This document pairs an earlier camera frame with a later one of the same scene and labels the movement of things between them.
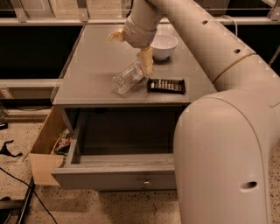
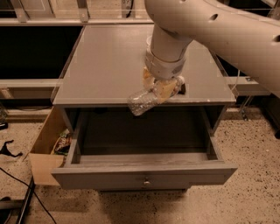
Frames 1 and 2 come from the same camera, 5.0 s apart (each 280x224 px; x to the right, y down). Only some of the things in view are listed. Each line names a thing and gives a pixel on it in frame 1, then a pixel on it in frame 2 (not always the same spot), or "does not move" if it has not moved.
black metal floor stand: [18, 205] does not move
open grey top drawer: [120, 150] does not move
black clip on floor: [4, 150] does not move
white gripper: [136, 34] → [164, 69]
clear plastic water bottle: [130, 74] → [140, 101]
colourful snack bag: [62, 143] does not move
